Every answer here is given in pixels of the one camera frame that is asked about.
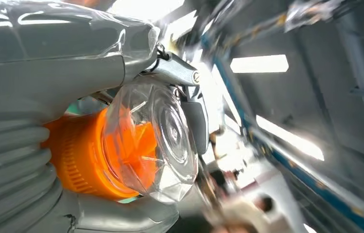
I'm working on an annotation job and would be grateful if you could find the orange bottle with clear cap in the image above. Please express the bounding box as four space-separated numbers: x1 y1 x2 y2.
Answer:
41 77 200 205

